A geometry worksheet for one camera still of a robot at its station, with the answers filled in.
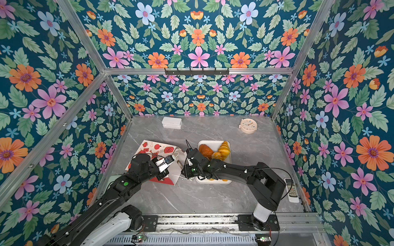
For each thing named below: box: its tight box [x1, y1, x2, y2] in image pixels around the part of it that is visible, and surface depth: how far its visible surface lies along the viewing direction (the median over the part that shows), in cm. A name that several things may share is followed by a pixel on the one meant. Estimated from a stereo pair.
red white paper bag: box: [125, 139, 187, 186], surface depth 88 cm
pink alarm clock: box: [238, 117, 258, 134], surface depth 113 cm
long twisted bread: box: [211, 140, 231, 161], surface depth 98 cm
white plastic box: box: [161, 116, 183, 130], surface depth 113 cm
